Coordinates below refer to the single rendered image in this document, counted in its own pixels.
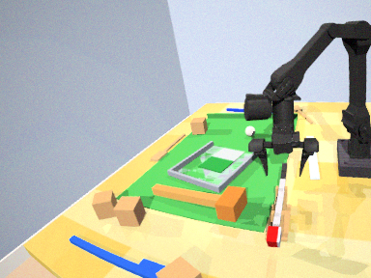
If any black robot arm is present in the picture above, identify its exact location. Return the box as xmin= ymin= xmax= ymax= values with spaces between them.
xmin=243 ymin=20 xmax=371 ymax=159

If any brown cube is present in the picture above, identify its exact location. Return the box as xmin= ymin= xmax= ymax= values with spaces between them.
xmin=114 ymin=196 xmax=146 ymax=227
xmin=190 ymin=117 xmax=208 ymax=135
xmin=156 ymin=257 xmax=202 ymax=278
xmin=92 ymin=189 xmax=118 ymax=220

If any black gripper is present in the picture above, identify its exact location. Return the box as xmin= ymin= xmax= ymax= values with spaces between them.
xmin=248 ymin=119 xmax=320 ymax=177

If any white golf ball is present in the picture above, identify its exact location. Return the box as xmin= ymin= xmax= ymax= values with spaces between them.
xmin=245 ymin=126 xmax=256 ymax=136

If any green flat mat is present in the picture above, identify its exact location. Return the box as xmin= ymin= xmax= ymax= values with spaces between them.
xmin=116 ymin=118 xmax=289 ymax=233

